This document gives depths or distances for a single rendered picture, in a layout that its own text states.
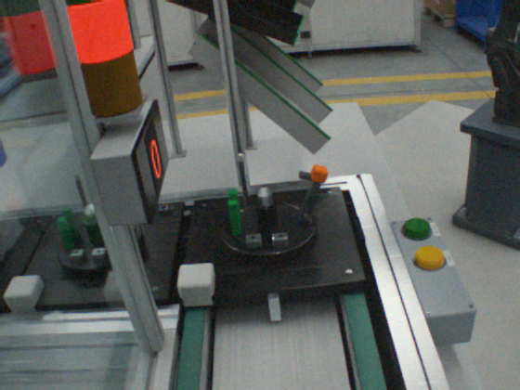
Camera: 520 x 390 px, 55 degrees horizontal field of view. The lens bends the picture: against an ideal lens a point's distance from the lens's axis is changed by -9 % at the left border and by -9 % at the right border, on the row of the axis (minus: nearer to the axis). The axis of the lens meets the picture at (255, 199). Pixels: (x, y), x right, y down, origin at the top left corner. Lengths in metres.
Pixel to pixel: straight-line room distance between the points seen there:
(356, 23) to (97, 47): 4.45
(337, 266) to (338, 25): 4.19
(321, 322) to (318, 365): 0.08
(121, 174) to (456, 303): 0.43
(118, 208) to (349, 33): 4.46
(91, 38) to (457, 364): 0.59
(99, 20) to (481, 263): 0.70
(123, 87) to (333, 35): 4.42
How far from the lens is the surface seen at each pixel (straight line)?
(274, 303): 0.69
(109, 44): 0.46
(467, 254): 0.93
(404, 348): 0.62
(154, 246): 0.80
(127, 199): 0.47
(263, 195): 0.74
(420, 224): 0.79
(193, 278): 0.69
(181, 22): 4.82
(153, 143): 0.51
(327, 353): 0.68
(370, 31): 4.89
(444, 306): 0.68
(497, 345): 0.79
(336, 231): 0.78
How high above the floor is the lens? 1.42
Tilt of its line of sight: 31 degrees down
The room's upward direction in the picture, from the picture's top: 7 degrees counter-clockwise
